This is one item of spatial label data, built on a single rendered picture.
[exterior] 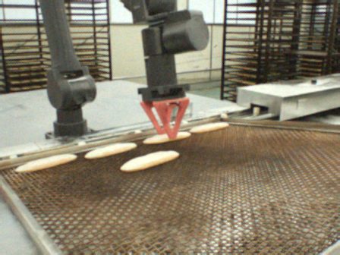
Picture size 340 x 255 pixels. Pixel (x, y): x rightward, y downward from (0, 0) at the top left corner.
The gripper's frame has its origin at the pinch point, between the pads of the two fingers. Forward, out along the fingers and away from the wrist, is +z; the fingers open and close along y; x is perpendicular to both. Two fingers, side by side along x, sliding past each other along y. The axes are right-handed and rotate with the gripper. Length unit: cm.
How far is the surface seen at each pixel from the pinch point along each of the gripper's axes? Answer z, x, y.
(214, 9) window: -134, -374, 485
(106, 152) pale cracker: 0.6, 13.3, -3.3
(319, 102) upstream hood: 2, -64, 15
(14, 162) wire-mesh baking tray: 0.7, 27.2, 3.4
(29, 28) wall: -101, -31, 452
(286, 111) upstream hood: 2.8, -46.4, 13.5
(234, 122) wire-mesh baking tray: 1.0, -18.7, 2.9
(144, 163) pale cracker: 0.7, 11.9, -15.7
